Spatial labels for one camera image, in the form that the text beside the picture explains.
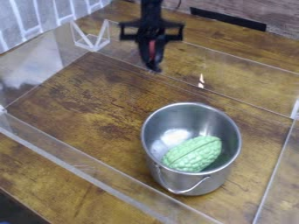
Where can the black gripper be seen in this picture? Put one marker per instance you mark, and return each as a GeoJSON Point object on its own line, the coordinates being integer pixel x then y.
{"type": "Point", "coordinates": [148, 28]}

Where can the clear acrylic corner bracket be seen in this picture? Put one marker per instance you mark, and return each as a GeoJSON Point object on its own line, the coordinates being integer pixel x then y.
{"type": "Point", "coordinates": [92, 42]}

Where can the orange handled metal spoon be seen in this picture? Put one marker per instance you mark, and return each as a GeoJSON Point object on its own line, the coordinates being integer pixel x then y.
{"type": "Point", "coordinates": [153, 64]}

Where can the green bitter gourd toy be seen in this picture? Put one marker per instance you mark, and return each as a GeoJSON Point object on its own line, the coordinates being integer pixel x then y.
{"type": "Point", "coordinates": [193, 155]}

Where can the black wall strip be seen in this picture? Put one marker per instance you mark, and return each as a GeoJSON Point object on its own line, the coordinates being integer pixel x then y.
{"type": "Point", "coordinates": [229, 19]}

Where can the stainless steel pot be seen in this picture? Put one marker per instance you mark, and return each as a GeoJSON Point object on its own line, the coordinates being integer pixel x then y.
{"type": "Point", "coordinates": [174, 124]}

